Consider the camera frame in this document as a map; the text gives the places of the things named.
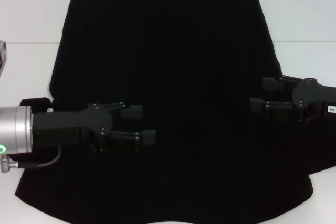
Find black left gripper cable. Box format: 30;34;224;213
0;107;62;174

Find black t-shirt with FREE print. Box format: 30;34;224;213
14;0;336;224

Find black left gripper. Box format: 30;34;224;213
30;101;158;154

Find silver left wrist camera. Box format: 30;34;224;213
0;40;7;76

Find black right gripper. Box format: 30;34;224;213
249;75;336;123

